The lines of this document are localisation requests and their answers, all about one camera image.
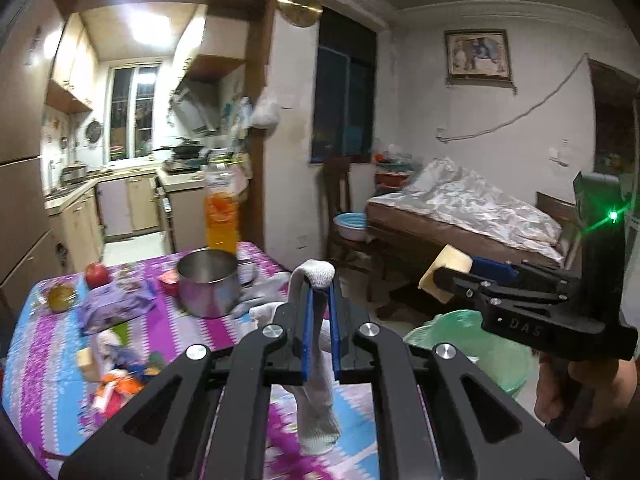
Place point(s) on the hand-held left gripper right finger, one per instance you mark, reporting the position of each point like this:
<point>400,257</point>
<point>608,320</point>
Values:
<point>335,332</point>

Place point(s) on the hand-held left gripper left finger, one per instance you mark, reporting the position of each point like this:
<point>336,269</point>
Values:
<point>306,332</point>

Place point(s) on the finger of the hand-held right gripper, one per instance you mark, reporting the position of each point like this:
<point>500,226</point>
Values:
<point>460,287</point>
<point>495,267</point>

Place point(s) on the green trash bin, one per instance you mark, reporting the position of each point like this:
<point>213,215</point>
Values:
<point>500,355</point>

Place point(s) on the white knit sock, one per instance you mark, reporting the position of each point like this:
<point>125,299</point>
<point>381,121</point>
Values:
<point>317,410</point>

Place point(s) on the person's right hand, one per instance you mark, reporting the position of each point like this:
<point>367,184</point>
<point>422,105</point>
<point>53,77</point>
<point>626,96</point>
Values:
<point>547,390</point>

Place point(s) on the grey work glove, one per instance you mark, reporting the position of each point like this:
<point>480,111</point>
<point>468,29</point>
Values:
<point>260,290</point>

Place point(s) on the steel pot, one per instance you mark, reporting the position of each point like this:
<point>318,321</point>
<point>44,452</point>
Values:
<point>207,290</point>

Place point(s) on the blue plastic basin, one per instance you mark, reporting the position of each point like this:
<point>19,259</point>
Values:
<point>350,225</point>

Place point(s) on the pile of household clutter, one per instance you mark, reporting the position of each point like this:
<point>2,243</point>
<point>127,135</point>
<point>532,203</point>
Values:
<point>395,170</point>

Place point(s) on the small red box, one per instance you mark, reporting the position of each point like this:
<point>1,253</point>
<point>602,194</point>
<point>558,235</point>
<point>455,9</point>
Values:
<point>169,284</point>

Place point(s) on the orange juice bottle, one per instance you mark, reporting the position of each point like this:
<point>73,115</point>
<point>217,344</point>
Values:
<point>220,215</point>

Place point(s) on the dark wooden chair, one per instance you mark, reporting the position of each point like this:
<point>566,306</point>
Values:
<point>332,185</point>

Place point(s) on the small blue box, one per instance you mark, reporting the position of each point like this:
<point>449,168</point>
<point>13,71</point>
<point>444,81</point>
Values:
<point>136,367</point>

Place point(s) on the purple wipes packet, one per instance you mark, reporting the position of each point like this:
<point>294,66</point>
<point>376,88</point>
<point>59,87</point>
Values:
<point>117,305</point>

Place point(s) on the dark wooden door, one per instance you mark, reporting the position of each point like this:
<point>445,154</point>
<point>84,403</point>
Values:
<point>615,115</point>

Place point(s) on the orange white wrapper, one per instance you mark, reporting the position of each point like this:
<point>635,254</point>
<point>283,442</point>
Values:
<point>117,392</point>

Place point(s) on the steel kettle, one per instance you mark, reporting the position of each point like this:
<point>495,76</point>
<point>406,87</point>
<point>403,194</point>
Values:
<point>216,155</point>

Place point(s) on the gas stove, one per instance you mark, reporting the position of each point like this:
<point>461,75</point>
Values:
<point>182,165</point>

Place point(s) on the red apple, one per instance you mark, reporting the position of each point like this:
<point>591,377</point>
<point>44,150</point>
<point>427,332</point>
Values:
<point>97,275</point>

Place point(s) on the black wok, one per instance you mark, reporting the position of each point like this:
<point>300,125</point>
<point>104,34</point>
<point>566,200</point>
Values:
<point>182,149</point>

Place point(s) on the hanging white plastic bag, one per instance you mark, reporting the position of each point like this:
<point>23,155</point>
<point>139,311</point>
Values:
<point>264,112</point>

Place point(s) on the beige kitchen base cabinets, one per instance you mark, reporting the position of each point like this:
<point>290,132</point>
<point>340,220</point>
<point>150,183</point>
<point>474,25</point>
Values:
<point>120,205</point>

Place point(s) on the dark window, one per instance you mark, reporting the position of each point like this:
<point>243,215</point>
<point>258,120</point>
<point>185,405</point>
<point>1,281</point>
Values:
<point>345,90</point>

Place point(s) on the pear in plastic wrap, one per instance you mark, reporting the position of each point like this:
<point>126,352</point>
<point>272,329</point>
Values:
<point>61,297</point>

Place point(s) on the steel range hood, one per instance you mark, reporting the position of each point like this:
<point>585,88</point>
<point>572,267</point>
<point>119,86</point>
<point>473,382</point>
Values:
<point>192,110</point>

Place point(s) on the kitchen window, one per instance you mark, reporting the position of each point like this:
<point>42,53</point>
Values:
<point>132,110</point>

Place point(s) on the beige refrigerator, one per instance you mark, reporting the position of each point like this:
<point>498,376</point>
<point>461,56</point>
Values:
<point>20,200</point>

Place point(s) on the framed wall picture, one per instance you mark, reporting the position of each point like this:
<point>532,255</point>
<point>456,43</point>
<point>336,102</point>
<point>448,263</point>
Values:
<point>477,55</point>

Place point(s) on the round wall strainer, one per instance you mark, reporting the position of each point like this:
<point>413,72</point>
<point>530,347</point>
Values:
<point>94,131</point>

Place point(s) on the wall cabinet above hood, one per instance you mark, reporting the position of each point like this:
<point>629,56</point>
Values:
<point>215,40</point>

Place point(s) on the gold wall clock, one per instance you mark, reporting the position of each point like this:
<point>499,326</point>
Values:
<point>299,6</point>

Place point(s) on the beige wall cabinets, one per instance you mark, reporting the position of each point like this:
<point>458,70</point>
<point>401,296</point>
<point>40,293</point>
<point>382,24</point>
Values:
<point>75,70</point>

